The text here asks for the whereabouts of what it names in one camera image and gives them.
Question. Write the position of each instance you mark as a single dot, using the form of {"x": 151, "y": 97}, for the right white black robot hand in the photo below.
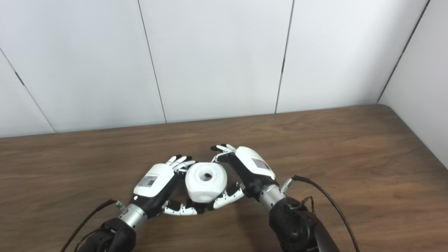
{"x": 253, "y": 168}

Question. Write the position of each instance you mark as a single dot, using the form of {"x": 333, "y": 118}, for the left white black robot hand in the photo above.
{"x": 154, "y": 180}

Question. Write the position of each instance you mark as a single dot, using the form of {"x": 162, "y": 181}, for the round white plastic piece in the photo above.
{"x": 204, "y": 189}

